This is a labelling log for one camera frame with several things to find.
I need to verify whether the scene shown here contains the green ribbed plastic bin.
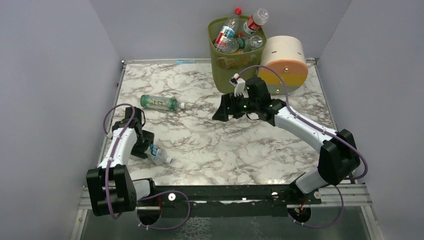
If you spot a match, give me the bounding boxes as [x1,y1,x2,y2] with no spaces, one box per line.
[207,17,267,94]

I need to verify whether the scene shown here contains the red label bottle red cap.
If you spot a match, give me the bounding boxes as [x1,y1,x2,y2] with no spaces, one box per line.
[237,8,269,38]

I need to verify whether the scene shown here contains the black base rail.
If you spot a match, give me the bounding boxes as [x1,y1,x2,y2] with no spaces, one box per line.
[135,184,322,219]

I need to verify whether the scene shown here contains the clear unlabelled bottle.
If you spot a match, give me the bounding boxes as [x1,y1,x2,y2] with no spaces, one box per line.
[246,35,264,52]

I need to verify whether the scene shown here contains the blue label bottle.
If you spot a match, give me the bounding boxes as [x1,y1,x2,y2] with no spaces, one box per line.
[146,143,173,165]

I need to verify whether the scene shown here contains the red label water bottle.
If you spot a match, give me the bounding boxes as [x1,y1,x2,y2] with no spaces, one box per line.
[214,7,242,51]

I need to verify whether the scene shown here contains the brown red tea bottle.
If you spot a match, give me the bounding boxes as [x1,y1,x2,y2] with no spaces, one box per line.
[217,55,257,70]

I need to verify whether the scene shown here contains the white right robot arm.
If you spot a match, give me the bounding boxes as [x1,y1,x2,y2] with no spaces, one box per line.
[222,75,361,198]

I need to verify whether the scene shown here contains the round drawer box gold knobs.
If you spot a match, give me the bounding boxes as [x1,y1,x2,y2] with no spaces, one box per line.
[256,35,309,95]

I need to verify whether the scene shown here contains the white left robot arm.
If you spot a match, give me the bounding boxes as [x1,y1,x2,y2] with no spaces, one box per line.
[86,103,156,219]

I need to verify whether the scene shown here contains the green Cestbon label water bottle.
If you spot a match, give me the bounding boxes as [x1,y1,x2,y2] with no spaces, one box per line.
[216,37,251,54]

